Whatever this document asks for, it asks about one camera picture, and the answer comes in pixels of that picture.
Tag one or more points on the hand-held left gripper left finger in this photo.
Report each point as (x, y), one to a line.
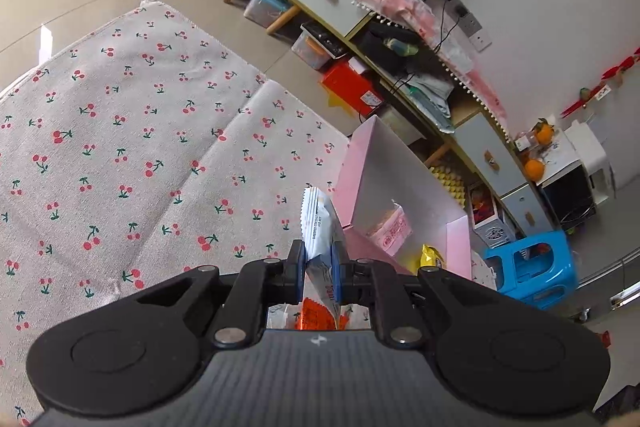
(298, 269)

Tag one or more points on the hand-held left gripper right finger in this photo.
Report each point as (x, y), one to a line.
(339, 269)

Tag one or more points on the white blue snack packet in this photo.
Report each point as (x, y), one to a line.
(317, 227)

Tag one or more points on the pink cardboard box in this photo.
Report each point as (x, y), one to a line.
(400, 177)

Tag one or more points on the orange snack packet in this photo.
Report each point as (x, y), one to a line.
(312, 314)

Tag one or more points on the pink snack packet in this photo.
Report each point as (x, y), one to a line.
(392, 227)

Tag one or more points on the yellow snack packet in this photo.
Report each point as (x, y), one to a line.
(431, 257)

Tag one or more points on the yellow egg tray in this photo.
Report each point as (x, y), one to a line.
(452, 184)

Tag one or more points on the white printed cloth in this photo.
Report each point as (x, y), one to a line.
(482, 268)

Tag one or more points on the white red printed carton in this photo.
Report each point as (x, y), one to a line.
(487, 214)

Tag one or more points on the yellow star floor sticker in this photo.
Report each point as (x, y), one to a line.
(340, 102)

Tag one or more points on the red cardboard box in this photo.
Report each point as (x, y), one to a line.
(350, 89)

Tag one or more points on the low wooden tv stand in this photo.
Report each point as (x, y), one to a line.
(482, 147)

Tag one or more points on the blue plastic stool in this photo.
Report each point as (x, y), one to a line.
(530, 267)

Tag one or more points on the stack of papers and bags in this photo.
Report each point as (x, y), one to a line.
(430, 94)

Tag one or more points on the cherry print blanket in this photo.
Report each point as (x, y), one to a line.
(150, 132)

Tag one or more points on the small white carton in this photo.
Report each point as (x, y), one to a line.
(357, 66)

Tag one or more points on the black case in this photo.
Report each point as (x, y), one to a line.
(380, 49)

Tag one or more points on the clear plastic jar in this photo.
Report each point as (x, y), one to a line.
(525, 140)

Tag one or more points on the black electronic device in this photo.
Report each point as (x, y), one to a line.
(320, 36)

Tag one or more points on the white microwave oven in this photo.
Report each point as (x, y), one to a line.
(567, 197)

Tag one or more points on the orange fruit with leaves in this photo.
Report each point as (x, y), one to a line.
(544, 133)

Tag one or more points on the blue lid storage bin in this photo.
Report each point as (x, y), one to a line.
(265, 4)

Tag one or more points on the white appliance box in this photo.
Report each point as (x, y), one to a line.
(590, 142)

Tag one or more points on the red hanging ornament with tag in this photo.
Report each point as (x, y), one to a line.
(582, 99)

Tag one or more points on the red bow wall ornament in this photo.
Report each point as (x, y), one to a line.
(620, 67)

